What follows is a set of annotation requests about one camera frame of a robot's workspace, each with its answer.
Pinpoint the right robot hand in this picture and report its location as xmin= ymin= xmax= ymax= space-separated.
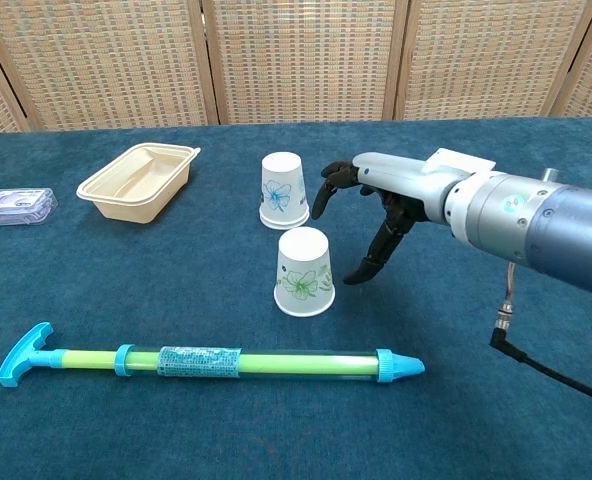
xmin=310 ymin=152 xmax=477 ymax=286

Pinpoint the white paper cup green flower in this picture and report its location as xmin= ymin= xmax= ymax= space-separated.
xmin=273 ymin=226 xmax=337 ymax=318

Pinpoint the white square pad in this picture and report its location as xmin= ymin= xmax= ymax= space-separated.
xmin=422 ymin=147 xmax=497 ymax=176

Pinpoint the woven folding screen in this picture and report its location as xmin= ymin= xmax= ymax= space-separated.
xmin=0 ymin=0 xmax=592 ymax=135

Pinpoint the green blue water pump toy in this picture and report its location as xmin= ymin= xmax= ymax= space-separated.
xmin=0 ymin=321 xmax=426 ymax=389

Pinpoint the teal table cloth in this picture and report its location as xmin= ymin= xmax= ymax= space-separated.
xmin=0 ymin=117 xmax=592 ymax=480

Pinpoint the beige plastic food tray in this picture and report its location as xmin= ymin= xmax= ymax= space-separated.
xmin=76 ymin=142 xmax=202 ymax=225

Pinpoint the clear plastic box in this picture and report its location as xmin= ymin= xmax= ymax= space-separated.
xmin=0 ymin=187 xmax=59 ymax=228

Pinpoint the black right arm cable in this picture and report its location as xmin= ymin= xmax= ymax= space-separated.
xmin=489 ymin=259 xmax=592 ymax=407

